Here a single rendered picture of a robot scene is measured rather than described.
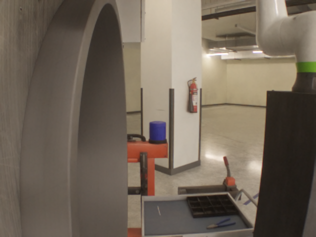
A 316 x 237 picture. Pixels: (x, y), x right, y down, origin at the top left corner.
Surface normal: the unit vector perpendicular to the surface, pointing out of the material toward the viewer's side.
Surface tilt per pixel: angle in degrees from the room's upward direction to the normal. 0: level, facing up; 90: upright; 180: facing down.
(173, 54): 90
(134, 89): 90
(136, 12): 137
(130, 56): 90
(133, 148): 90
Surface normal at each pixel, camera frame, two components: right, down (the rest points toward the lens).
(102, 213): 0.04, -0.59
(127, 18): 0.04, 0.82
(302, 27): -0.89, 0.04
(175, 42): 0.68, 0.10
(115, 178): 0.05, -0.27
